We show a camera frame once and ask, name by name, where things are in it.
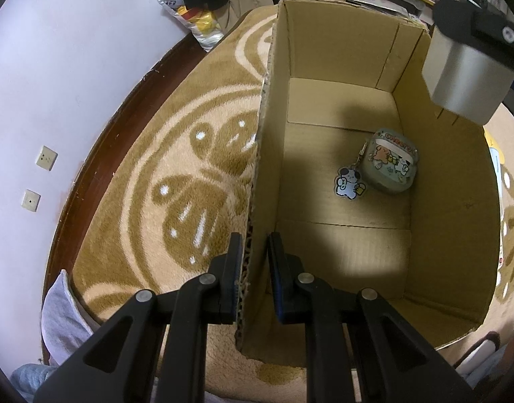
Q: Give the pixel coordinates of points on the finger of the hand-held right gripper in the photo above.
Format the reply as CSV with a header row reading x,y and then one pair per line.
x,y
488,33

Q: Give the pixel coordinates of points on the green cartoon earphone case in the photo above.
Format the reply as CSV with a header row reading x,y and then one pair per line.
x,y
393,163

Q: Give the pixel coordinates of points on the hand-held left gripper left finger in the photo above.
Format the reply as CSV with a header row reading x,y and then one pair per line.
x,y
236,262

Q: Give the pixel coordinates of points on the cardboard box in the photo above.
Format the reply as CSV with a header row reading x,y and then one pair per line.
x,y
324,105

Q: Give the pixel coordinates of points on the grey cloth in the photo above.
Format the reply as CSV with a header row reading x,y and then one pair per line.
x,y
66,319

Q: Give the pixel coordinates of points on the white cloth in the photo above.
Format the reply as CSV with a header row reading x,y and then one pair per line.
x,y
477,357

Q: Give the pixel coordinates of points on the light blue cloth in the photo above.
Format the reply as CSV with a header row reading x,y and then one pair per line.
x,y
30,380

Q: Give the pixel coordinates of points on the beige patterned fluffy rug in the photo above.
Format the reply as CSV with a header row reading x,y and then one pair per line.
x,y
156,151

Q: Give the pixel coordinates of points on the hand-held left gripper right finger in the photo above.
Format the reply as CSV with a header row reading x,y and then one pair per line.
x,y
276,262

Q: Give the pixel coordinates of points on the beige wall socket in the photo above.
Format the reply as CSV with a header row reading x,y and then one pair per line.
x,y
46,158
31,200

